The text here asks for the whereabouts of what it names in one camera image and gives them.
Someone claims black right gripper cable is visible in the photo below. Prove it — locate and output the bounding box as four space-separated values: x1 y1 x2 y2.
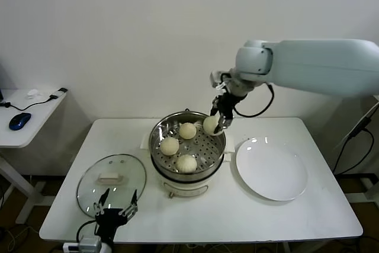
233 82 275 117

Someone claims black white usb adapter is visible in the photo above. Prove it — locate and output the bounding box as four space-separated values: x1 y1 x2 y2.
49 88 68 101

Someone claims steel steamer basket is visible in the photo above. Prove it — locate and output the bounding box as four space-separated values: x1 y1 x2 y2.
139 111 235 183

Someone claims glass pot lid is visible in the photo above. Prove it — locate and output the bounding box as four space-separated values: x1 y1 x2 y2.
76 153 147 217

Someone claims black power cable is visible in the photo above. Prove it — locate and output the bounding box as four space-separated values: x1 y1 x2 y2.
331 116 375 177

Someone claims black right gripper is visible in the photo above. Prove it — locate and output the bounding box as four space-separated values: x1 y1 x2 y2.
210 92 246 136

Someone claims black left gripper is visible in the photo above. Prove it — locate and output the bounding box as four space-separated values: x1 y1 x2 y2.
93 187 139 244

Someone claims thin black desk cable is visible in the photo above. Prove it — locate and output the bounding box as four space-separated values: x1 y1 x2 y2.
0 95 53 112

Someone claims blue computer mouse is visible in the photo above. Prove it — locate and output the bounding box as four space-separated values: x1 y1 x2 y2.
8 113 32 132

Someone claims white steamed baozi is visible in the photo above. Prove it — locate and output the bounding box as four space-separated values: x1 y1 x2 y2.
160 137 180 156
178 122 197 140
175 154 198 174
202 116 222 137

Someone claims white round plate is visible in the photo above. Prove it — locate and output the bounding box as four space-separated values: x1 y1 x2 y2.
235 136 309 202

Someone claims white side desk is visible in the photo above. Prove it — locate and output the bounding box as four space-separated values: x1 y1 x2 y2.
0 88 68 226

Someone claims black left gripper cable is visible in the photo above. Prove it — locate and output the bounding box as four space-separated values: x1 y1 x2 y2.
76 220 98 242

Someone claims white electric cooker base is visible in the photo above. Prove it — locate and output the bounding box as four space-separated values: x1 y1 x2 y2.
141 146 233 200

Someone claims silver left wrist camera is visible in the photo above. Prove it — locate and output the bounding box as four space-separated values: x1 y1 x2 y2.
78 237 102 249

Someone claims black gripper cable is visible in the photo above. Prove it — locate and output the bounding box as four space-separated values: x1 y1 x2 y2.
76 220 98 242
233 82 275 117

